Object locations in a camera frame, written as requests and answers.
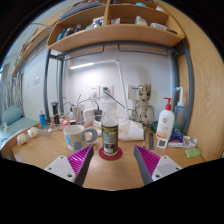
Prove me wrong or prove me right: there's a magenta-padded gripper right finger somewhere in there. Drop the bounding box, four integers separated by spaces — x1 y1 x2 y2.
133 144 183 186

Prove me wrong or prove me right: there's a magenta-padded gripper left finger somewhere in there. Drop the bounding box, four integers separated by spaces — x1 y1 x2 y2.
43 144 94 187

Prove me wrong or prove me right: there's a clear bottle with dark label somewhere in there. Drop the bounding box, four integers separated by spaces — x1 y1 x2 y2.
100 99 120 157

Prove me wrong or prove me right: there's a small white desk thermometer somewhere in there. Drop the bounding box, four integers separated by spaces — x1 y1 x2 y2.
156 137 169 149

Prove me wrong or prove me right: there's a small green packet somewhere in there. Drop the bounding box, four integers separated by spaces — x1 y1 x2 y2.
184 147 203 159

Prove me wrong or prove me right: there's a white mug with blue pattern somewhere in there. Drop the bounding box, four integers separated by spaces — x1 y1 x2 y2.
63 124 99 152

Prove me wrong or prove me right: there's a white pump bottle red top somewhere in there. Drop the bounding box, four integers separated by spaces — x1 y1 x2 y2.
155 97 176 141

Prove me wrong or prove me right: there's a flat round red coaster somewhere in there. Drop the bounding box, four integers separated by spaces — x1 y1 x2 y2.
98 146 124 162

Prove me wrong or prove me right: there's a crumpled white bag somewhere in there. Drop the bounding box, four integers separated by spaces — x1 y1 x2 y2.
117 119 145 142

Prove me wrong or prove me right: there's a clear blue spray bottle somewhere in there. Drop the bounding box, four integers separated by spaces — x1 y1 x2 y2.
173 86 187 133

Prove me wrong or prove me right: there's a white charger block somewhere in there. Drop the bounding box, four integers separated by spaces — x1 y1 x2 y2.
82 108 97 123

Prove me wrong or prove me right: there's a teal pillow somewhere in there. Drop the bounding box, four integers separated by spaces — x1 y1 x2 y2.
1 105 24 126

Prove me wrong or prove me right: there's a wooden wardrobe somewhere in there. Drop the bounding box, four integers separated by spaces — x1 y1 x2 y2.
156 0 224 163

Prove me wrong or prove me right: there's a white desk lamp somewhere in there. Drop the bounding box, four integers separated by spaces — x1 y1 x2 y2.
69 59 130 128

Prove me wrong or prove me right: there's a wooden shelf unit with items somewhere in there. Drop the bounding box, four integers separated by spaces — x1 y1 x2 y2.
45 0 186 54

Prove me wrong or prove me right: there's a grey metal bed frame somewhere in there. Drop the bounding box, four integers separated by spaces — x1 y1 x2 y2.
42 39 195 134

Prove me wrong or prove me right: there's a white wall box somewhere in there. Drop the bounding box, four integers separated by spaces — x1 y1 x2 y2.
128 84 140 100

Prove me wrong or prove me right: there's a white wall socket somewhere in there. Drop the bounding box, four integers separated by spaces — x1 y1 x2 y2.
88 85 100 99
100 85 114 99

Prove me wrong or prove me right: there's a wooden loft bed rail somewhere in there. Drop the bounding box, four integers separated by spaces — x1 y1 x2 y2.
12 14 64 77

